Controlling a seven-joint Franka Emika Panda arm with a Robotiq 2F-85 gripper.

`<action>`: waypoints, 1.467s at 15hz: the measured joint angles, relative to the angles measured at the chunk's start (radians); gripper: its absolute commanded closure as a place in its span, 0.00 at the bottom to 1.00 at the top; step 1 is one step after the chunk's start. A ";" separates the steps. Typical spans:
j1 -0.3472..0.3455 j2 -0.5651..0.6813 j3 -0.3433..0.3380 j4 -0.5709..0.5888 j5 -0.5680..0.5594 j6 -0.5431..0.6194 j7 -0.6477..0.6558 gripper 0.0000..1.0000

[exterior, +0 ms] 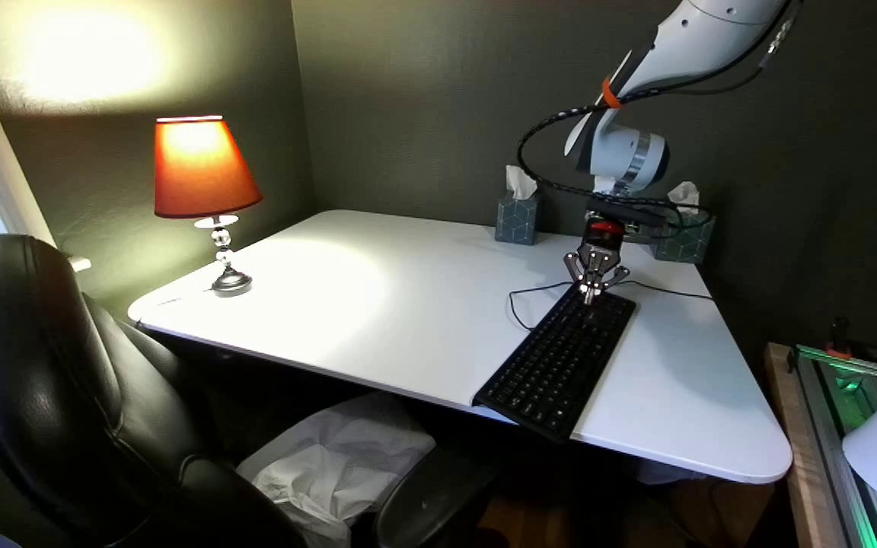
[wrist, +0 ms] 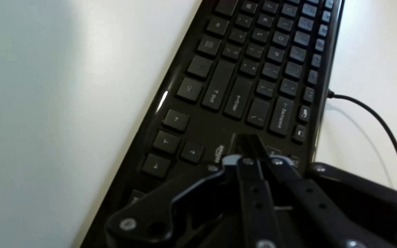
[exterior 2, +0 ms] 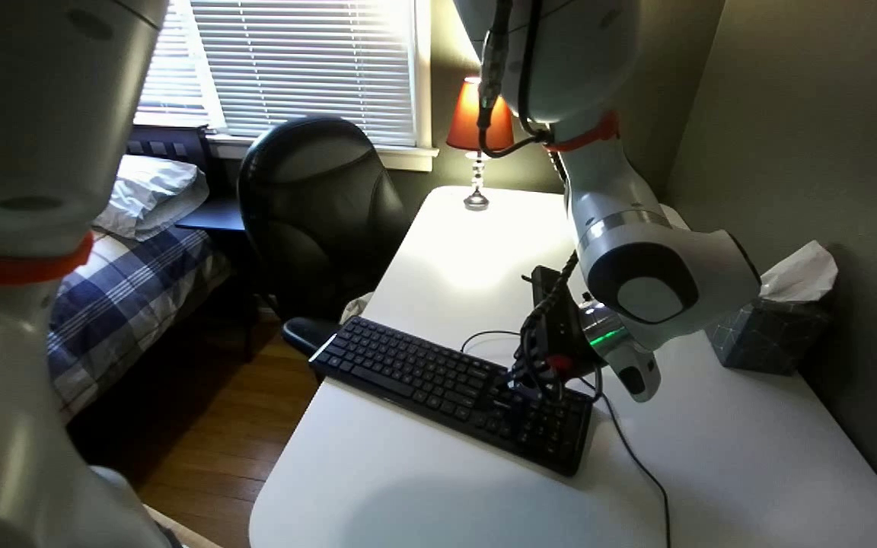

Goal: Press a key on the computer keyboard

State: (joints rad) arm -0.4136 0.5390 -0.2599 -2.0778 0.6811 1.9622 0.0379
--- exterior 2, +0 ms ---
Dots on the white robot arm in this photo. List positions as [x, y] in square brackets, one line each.
[653, 253]

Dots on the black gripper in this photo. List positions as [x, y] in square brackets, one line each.
[563, 333]

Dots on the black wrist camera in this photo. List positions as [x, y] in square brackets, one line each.
[543, 285]

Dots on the black computer keyboard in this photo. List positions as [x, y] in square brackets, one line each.
[440, 385]

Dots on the grey tissue box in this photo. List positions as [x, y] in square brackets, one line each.
[775, 331]

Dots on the black leather office chair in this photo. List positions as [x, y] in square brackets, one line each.
[318, 215]

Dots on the orange shade table lamp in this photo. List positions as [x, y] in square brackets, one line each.
[479, 123]

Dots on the bed with plaid blanket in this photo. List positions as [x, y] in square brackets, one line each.
[124, 294]

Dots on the white window blinds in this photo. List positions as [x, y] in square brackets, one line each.
[297, 61]

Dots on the dark wooden bed frame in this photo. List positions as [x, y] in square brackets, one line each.
[214, 215]

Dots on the white window frame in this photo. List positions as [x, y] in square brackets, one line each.
[397, 155]

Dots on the white pillow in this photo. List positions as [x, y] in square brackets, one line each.
[152, 193]

